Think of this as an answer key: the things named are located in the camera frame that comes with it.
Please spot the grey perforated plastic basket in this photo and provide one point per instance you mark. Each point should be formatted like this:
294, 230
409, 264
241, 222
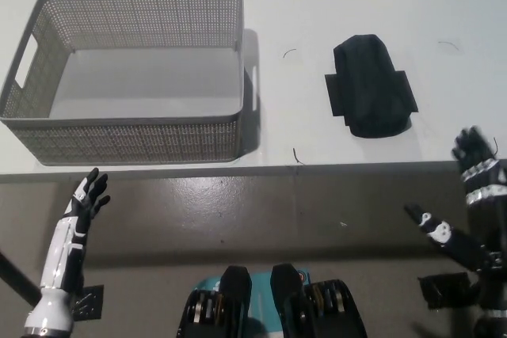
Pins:
119, 136

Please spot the black perforated floor patch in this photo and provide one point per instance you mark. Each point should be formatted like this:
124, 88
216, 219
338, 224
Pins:
89, 302
445, 290

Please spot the black perforated square mat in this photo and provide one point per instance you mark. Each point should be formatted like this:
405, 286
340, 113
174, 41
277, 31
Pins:
334, 94

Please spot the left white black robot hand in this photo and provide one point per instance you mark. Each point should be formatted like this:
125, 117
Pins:
65, 251

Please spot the black diagonal bar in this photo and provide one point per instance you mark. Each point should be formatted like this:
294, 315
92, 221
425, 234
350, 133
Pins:
17, 276

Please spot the black garment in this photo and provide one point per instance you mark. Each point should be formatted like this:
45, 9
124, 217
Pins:
370, 88

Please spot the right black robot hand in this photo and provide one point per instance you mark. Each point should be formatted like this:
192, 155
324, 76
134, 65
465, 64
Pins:
489, 195

